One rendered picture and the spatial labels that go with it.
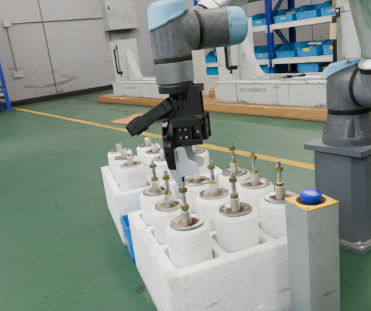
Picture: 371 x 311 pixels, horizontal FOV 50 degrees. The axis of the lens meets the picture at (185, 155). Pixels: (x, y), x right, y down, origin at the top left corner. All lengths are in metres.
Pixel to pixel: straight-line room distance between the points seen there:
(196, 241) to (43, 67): 6.62
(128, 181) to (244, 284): 0.60
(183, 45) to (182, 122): 0.14
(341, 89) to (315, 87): 1.87
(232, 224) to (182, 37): 0.40
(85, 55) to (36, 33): 0.91
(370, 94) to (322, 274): 0.48
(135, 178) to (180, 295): 0.58
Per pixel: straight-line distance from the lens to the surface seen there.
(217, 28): 0.78
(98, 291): 1.18
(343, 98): 1.16
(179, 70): 0.75
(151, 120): 0.79
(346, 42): 2.93
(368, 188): 1.21
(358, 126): 1.17
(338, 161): 1.18
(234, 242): 0.89
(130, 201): 1.32
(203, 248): 0.85
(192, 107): 0.76
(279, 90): 3.22
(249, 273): 0.89
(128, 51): 5.45
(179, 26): 0.75
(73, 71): 7.49
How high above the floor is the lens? 0.62
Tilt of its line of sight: 15 degrees down
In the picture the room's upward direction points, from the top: 7 degrees counter-clockwise
